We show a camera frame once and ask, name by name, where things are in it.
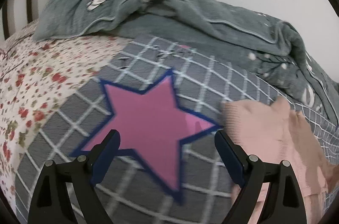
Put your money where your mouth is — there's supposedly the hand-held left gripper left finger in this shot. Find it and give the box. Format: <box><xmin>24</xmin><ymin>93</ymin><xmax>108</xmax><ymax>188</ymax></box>
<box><xmin>28</xmin><ymin>129</ymin><xmax>121</xmax><ymax>224</ymax></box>

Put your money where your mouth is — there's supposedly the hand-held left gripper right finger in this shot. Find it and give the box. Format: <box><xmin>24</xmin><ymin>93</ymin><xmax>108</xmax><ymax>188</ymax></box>
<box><xmin>215</xmin><ymin>129</ymin><xmax>308</xmax><ymax>224</ymax></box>

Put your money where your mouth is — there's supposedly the pink knit sweater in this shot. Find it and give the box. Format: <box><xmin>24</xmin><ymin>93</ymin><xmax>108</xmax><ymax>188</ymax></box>
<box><xmin>224</xmin><ymin>95</ymin><xmax>339</xmax><ymax>224</ymax></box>

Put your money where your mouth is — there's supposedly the grey checked star blanket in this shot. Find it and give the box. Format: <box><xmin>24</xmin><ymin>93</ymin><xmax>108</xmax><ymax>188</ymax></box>
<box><xmin>14</xmin><ymin>35</ymin><xmax>339</xmax><ymax>224</ymax></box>

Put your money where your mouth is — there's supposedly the floral bed sheet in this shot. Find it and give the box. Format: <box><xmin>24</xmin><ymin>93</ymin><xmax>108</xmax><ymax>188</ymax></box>
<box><xmin>0</xmin><ymin>20</ymin><xmax>133</xmax><ymax>214</ymax></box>

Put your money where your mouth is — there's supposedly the grey-green printed quilt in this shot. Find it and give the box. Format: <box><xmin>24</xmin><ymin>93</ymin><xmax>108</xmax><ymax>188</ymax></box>
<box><xmin>117</xmin><ymin>0</ymin><xmax>339</xmax><ymax>124</ymax></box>

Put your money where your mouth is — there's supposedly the grey-green pillow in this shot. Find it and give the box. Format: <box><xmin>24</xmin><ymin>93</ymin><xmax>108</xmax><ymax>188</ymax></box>
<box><xmin>33</xmin><ymin>0</ymin><xmax>170</xmax><ymax>42</ymax></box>

